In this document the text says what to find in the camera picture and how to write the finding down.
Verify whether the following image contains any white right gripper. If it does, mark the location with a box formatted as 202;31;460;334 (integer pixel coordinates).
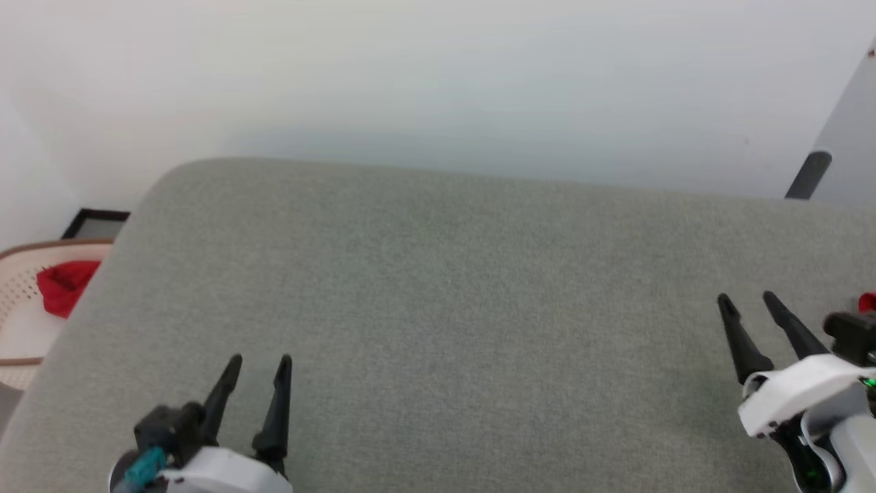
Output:
717;291;876;493

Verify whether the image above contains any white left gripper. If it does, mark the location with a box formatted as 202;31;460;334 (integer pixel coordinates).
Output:
161;354;295;493

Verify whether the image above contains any red and white jersey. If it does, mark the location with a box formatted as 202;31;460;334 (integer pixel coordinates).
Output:
36;260;102;320

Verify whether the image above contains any grey slanted panel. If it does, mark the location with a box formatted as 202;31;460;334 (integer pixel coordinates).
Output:
801;38;876;206

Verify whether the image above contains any beige laundry basket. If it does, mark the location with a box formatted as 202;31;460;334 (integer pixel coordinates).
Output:
0;238;116;391

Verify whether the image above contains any teal cable connector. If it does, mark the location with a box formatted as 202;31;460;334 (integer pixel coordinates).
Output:
122;447;170;492

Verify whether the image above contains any black rectangular frame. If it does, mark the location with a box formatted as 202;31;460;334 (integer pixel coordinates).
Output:
62;207;131;240

